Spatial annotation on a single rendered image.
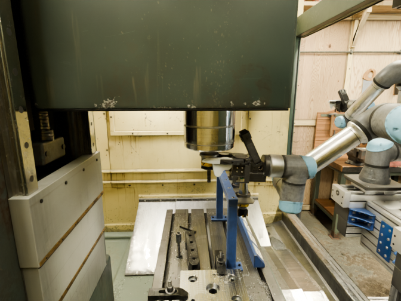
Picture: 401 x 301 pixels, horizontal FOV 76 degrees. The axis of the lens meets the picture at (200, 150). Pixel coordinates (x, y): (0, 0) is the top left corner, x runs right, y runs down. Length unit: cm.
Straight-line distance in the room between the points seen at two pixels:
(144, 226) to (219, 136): 123
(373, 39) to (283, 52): 336
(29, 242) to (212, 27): 66
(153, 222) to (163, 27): 141
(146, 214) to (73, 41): 140
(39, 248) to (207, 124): 52
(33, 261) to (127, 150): 125
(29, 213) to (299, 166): 73
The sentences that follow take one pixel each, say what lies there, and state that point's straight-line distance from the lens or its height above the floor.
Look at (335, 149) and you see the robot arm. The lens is 102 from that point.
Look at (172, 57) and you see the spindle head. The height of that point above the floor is 173.
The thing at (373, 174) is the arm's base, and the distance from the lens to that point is 169.
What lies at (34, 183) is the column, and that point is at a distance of 74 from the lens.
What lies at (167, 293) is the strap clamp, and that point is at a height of 101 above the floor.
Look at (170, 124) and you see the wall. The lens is 181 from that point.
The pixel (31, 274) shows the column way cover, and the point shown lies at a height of 122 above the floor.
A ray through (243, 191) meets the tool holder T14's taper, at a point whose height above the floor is 124.
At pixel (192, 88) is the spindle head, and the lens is 67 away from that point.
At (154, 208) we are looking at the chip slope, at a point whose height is 82.
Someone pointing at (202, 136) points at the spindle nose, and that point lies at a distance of 73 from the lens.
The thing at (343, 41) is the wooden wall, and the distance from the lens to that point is 386.
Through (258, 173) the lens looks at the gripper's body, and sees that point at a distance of 85.
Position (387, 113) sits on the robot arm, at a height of 159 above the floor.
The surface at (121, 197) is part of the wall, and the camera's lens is 202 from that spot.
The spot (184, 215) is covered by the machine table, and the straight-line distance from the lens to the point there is 165.
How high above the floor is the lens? 165
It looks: 13 degrees down
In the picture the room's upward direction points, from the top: straight up
